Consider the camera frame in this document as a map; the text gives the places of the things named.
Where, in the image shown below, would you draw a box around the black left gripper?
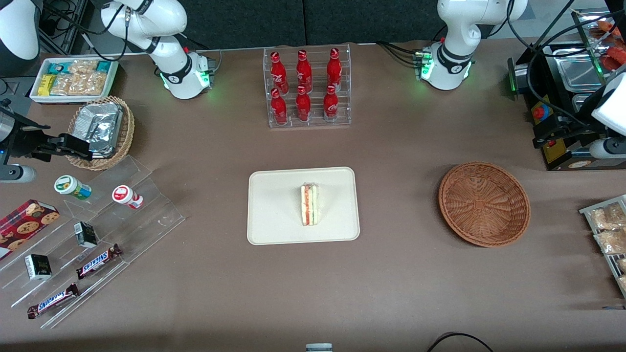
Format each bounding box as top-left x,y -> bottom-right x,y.
532,114 -> 610,148

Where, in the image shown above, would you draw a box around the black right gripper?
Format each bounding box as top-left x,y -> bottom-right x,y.
0,98 -> 94,163

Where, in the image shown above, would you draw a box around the triangular sandwich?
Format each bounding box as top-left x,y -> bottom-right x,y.
301,183 -> 320,227

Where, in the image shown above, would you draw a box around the light tan wicker basket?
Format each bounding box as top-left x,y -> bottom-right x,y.
67,96 -> 135,171

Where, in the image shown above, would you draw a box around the white rectangular snack tray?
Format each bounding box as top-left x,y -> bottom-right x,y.
29,57 -> 119,104

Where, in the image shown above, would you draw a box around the grey metal snack tray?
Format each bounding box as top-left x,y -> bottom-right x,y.
579,195 -> 626,299

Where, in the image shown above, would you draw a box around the brown round wicker basket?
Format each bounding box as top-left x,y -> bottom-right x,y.
438,161 -> 531,248

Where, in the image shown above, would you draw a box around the cream plastic tray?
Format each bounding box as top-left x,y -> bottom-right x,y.
247,167 -> 361,245

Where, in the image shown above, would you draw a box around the black food warmer cabinet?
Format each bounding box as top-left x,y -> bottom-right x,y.
507,10 -> 626,172

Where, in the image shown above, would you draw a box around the silver foil pack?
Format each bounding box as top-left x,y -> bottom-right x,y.
73,102 -> 123,158

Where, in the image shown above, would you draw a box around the green lid yoghurt cup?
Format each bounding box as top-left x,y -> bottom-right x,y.
54,175 -> 92,201

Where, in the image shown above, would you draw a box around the steel warmer pan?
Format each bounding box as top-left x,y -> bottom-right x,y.
571,93 -> 596,114
553,46 -> 608,92

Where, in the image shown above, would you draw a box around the clear bag of crackers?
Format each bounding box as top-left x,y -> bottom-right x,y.
78,72 -> 109,96
67,60 -> 99,77
50,73 -> 82,96

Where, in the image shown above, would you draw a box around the red lid yoghurt cup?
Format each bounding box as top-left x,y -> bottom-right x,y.
112,185 -> 144,210

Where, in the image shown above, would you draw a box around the small black carton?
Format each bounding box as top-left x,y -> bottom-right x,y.
24,254 -> 52,281
74,221 -> 98,248

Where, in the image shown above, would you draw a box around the red orange food packet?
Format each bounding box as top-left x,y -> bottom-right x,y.
589,20 -> 626,72

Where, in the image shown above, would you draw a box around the red tartan cookie box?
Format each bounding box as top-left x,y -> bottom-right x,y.
0,199 -> 60,261

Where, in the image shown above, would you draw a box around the clear acrylic stepped stand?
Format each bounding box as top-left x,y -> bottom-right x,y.
0,155 -> 186,329

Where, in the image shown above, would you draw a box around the Snickers chocolate bar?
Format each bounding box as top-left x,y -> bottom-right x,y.
76,244 -> 122,280
27,283 -> 80,319

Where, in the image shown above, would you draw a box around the red cola bottle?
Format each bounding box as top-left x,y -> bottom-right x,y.
327,47 -> 343,92
296,49 -> 313,93
323,84 -> 339,122
270,88 -> 288,125
271,51 -> 288,94
295,86 -> 312,123

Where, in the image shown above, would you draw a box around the clear acrylic bottle rack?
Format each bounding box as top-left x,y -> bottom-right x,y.
263,44 -> 352,129

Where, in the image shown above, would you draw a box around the grey metal frame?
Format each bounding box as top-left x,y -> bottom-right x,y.
38,0 -> 106,55

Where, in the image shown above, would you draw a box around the black right base cables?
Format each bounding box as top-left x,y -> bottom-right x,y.
182,33 -> 223,66

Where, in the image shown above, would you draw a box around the black base cables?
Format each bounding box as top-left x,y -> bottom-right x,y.
182,33 -> 223,66
376,41 -> 422,67

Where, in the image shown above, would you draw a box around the black left base cables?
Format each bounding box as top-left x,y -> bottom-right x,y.
376,41 -> 422,67

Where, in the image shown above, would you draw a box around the black cable loop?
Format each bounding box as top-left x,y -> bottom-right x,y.
426,332 -> 494,352

